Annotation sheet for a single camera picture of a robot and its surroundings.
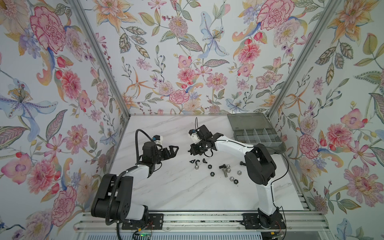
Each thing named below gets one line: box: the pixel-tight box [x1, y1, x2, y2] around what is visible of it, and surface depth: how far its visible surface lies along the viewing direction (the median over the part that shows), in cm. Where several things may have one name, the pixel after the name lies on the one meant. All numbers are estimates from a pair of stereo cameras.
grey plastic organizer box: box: [227, 112, 287, 155], surface depth 110 cm
